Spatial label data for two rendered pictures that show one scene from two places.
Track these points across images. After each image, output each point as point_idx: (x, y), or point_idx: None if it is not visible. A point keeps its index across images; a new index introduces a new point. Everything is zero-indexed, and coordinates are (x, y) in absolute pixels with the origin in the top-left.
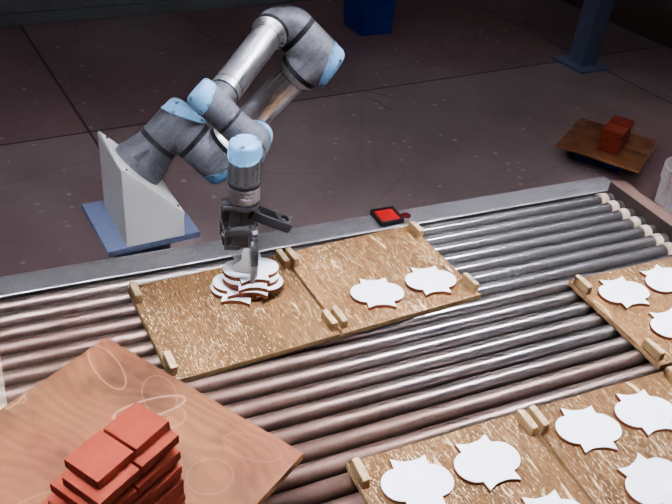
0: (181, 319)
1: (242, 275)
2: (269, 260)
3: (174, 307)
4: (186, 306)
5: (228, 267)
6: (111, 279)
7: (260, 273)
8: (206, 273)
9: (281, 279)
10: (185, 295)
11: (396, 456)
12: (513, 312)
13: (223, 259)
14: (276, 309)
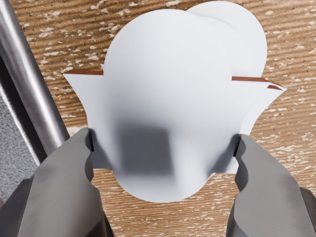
0: (225, 222)
1: (204, 164)
2: (129, 45)
3: (190, 225)
4: (193, 213)
5: (151, 190)
6: None
7: (213, 107)
8: (97, 172)
9: (222, 7)
10: (162, 210)
11: None
12: None
13: (19, 114)
14: (288, 51)
